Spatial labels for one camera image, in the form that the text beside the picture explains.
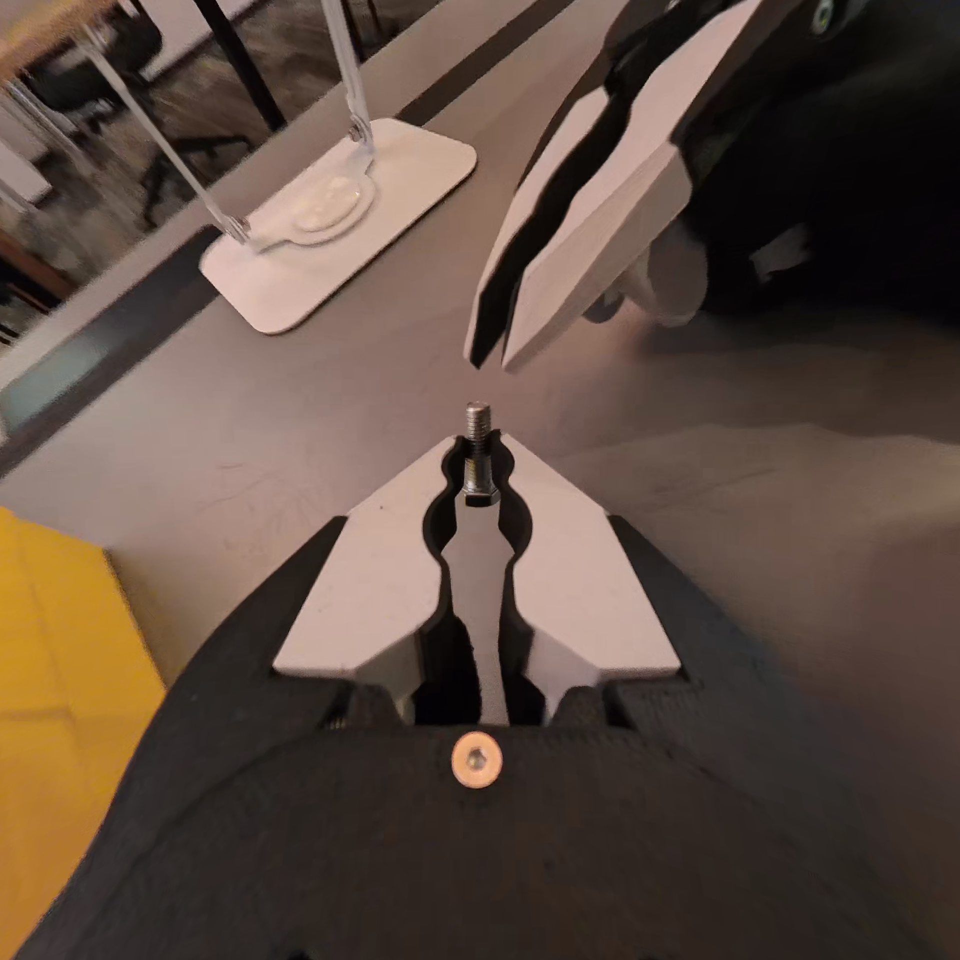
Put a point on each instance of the white stand with clear arms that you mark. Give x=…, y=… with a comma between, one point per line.
x=390, y=180

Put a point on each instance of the silver bolt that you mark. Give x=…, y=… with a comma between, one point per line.
x=478, y=416

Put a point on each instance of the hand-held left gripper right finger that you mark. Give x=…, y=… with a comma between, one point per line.
x=585, y=592

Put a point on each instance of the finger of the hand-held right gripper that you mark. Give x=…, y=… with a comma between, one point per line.
x=600, y=247
x=525, y=202

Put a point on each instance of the person's right hand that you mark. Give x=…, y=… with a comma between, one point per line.
x=862, y=210

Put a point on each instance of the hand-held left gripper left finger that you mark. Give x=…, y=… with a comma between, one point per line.
x=367, y=592

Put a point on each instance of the yellow plastic bin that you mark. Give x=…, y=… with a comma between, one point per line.
x=60, y=712

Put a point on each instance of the black metal table legs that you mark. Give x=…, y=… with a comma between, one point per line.
x=241, y=67

